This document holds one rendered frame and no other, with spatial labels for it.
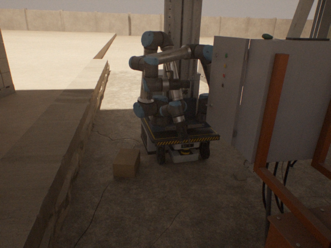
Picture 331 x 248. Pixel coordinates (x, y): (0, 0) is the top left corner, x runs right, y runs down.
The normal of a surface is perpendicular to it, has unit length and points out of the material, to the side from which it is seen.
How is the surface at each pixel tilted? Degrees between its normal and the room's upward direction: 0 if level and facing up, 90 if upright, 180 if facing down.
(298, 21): 100
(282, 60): 90
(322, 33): 90
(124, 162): 0
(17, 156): 0
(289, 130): 90
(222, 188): 0
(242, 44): 90
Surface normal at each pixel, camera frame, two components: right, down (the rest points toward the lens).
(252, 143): -0.98, 0.04
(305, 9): 0.16, 0.53
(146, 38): -0.75, 0.11
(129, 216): 0.03, -0.92
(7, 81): 1.00, 0.04
